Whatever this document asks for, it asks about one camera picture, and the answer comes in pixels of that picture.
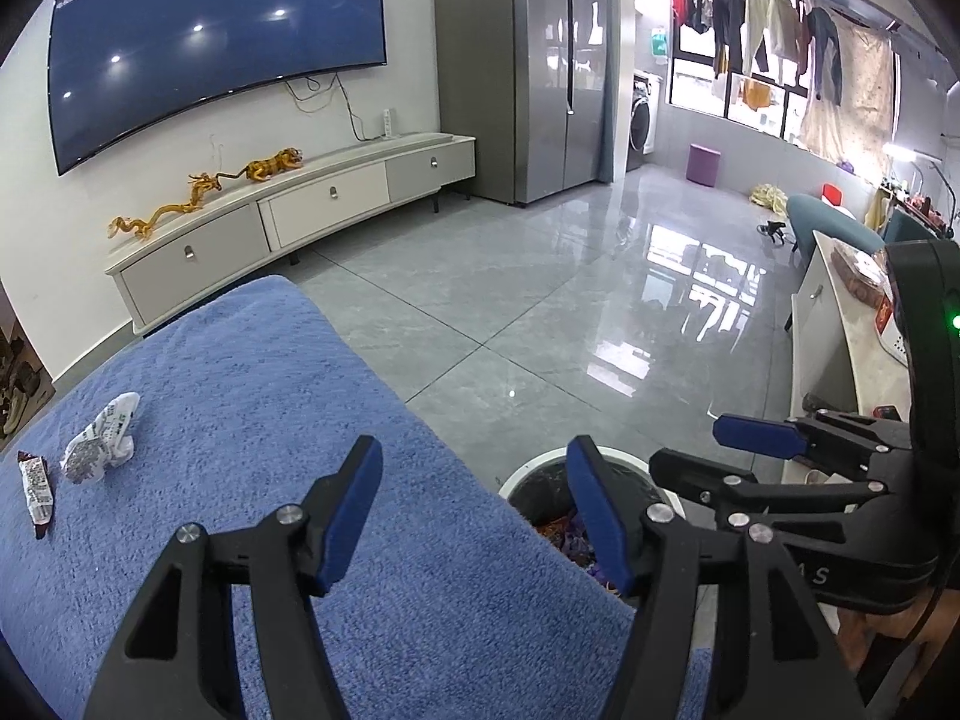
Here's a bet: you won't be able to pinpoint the white side table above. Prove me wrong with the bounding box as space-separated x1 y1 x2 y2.
783 230 913 422

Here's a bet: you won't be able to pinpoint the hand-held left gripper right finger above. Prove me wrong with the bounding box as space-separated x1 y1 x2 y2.
565 435 857 720

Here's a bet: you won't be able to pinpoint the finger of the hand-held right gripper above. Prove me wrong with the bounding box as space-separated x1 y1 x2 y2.
712 409 913 479
648 448 895 535

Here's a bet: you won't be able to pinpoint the small yellow dragon figurine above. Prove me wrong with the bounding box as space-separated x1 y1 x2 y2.
187 170 249 205

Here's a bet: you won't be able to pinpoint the grey two-door refrigerator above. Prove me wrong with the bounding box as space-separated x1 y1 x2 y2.
433 0 620 206

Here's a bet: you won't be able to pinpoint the black television cables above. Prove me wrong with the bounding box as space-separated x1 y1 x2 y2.
283 74 384 144

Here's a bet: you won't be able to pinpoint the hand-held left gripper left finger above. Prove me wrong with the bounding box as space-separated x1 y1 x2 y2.
82 434 385 720

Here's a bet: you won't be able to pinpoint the silver washing machine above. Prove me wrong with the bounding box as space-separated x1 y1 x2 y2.
625 70 665 173

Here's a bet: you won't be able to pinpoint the dark shoe rack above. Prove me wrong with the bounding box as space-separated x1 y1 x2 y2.
0 333 58 437

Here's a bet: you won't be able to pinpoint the blue fluffy blanket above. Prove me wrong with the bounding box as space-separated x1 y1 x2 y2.
0 274 713 720

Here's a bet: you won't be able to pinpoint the purple stool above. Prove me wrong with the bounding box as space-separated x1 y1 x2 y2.
687 142 723 187

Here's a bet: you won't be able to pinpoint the row of hanging clothes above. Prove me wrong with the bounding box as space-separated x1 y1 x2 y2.
670 0 898 175

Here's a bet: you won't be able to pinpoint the white trash bin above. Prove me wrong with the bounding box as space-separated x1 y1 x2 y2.
498 446 715 602

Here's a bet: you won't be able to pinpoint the grey white crumpled wrapper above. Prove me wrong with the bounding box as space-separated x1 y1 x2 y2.
60 391 143 485

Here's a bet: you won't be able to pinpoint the long yellow dragon figurine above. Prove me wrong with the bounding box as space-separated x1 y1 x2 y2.
108 196 202 242

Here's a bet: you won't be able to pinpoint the white grey television cabinet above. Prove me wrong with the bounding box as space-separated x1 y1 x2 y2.
104 133 478 338

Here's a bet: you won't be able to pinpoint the wall-mounted curved television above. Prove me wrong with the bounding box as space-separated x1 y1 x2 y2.
46 0 390 178

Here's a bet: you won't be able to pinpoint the teal chair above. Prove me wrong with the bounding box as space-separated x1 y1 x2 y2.
787 193 887 257

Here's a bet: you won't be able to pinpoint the dark brown snack wrapper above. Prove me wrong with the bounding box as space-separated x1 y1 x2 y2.
16 451 58 542

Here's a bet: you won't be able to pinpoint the orange tiger figurine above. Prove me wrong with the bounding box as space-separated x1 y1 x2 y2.
241 147 305 183

